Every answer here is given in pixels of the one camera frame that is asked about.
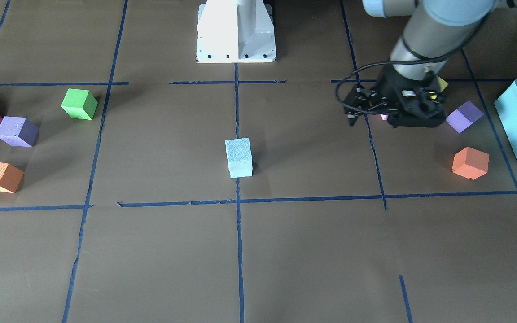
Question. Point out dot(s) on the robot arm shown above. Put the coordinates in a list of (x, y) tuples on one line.
[(436, 30)]

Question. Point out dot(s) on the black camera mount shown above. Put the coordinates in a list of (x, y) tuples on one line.
[(418, 103)]

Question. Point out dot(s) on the yellow foam block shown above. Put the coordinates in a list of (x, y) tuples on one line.
[(442, 83)]

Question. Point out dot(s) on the light blue block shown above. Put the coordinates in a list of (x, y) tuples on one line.
[(240, 168), (238, 150)]

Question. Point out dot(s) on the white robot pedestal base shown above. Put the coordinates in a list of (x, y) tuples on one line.
[(235, 31)]

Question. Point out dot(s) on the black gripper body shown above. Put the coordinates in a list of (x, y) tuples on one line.
[(387, 91)]

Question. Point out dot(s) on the green foam block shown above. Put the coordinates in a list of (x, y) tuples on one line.
[(79, 104)]

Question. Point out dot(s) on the purple foam block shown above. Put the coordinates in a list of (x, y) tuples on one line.
[(464, 116), (18, 131)]

